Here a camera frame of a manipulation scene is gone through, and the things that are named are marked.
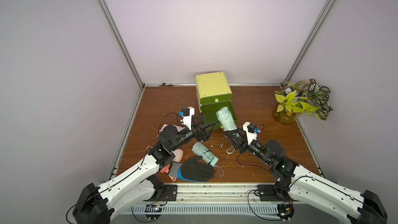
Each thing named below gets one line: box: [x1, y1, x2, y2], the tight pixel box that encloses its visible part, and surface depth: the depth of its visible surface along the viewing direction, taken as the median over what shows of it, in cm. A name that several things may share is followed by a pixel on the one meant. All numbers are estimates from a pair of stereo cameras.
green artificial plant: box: [274, 78, 333, 121], surface depth 83 cm
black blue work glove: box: [177, 156, 217, 182], surface depth 80 cm
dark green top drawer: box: [199, 93, 234, 105], surface depth 89 cm
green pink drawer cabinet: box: [195, 71, 238, 130], surface depth 92 cm
